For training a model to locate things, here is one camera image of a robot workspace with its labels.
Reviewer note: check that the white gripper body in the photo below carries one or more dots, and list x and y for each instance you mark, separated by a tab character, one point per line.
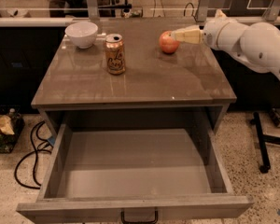
211	34

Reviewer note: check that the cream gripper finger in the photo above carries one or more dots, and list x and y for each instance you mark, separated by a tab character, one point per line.
192	35

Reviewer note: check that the red apple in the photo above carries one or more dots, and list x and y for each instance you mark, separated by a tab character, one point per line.
167	44

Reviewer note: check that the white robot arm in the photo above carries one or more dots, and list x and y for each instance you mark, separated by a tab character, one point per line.
257	46

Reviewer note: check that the grey cabinet with glossy top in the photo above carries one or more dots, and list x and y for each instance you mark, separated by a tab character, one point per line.
77	79

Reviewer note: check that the open grey top drawer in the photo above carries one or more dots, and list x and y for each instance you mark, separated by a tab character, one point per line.
94	175

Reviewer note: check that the orange LaCroix soda can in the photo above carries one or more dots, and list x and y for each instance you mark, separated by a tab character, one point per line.
114	54

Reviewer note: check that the white ceramic bowl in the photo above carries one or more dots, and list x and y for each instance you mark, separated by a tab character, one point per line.
82	34

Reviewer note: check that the black wheeled stand base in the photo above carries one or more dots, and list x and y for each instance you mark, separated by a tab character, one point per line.
263	140

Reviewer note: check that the black office chair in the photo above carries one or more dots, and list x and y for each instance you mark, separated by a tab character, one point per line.
86	8

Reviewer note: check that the bin of snack bags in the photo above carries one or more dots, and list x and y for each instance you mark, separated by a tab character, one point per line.
11	125

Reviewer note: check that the black drawer handle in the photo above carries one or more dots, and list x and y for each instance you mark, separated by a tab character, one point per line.
139	220

